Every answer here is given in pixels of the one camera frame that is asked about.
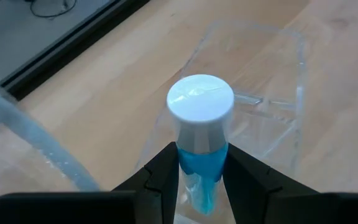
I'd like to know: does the black floor cable loop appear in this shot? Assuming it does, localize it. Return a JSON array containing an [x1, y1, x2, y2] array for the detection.
[[25, 0, 77, 19]]

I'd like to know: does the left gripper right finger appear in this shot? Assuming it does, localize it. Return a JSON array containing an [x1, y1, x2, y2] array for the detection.
[[222, 142, 319, 224]]

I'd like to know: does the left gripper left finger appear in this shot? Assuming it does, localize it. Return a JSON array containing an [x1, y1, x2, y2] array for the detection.
[[113, 141, 185, 224]]

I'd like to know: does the clear acrylic organizer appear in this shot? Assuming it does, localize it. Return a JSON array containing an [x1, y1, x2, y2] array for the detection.
[[134, 20, 307, 184]]

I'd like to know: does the blue mouthwash bottle white cap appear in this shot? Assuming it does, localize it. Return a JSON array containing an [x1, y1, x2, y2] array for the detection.
[[165, 73, 236, 224]]

